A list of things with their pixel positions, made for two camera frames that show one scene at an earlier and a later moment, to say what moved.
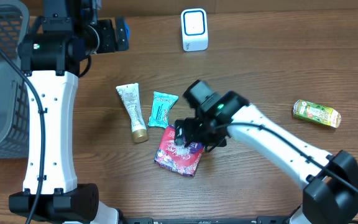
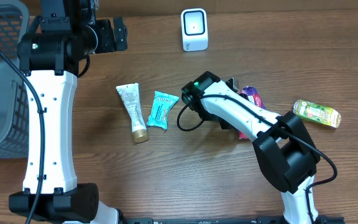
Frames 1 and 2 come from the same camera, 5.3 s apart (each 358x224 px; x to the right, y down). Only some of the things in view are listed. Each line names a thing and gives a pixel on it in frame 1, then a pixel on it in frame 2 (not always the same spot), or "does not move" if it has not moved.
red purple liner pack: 179,159 → 255,98
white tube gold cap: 129,94 does not move
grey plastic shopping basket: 5,116 does not move
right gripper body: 202,130 → 206,114
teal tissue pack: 161,105 does not move
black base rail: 268,219 does not move
